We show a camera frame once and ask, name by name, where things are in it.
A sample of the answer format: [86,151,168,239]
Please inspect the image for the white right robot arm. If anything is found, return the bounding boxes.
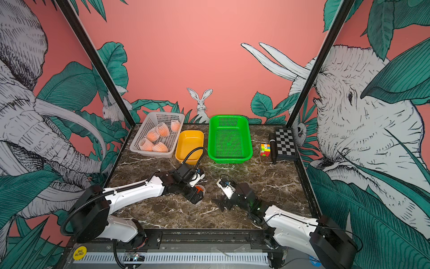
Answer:
[215,179,360,269]

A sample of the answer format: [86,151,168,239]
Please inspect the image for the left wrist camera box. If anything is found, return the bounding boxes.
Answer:
[172,163,206,187]

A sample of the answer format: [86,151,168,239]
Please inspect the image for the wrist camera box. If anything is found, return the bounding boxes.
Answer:
[172,163,206,187]
[216,179,236,200]

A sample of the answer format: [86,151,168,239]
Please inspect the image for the blue round sticker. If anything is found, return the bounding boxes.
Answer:
[309,256,322,267]

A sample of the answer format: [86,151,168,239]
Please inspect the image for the green plastic perforated basket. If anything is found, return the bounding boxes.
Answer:
[208,115,253,164]

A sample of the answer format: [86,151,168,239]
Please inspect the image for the netted orange lower left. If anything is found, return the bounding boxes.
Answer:
[138,138,154,151]

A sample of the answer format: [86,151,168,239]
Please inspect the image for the black frame post left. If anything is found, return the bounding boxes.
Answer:
[56,0,135,128]

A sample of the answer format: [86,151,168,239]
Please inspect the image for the yellow plastic tub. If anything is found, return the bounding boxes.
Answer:
[175,130,204,165]

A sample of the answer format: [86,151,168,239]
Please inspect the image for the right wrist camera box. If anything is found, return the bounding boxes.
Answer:
[216,179,236,200]

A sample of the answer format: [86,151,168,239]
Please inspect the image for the yellow round sticker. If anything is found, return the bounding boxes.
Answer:
[73,246,87,261]

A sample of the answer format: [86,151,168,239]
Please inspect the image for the white plastic perforated basket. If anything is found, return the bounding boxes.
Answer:
[129,112,185,158]

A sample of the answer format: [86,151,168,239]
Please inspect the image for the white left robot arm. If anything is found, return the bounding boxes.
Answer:
[60,169,205,248]

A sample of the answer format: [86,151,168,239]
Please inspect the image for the white foam net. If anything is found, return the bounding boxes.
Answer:
[152,142,169,153]

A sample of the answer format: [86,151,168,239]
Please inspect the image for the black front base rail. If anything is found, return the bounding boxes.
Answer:
[67,225,316,252]

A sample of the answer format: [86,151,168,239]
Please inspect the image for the white slotted front rail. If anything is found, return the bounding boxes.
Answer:
[73,252,269,266]

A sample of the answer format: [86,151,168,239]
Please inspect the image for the black cylindrical microphone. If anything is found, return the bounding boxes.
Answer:
[269,133,277,164]

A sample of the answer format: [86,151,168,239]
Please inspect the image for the black frame post right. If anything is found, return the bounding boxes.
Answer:
[286,0,355,128]

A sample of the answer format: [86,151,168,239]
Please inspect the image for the colourful rubiks cube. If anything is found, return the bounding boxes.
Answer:
[260,143,271,156]

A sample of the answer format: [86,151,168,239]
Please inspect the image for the black white folding chessboard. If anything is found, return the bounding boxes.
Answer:
[275,128,298,161]

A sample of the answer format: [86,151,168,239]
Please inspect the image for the black frame post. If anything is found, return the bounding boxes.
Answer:
[286,0,355,128]
[56,0,135,128]

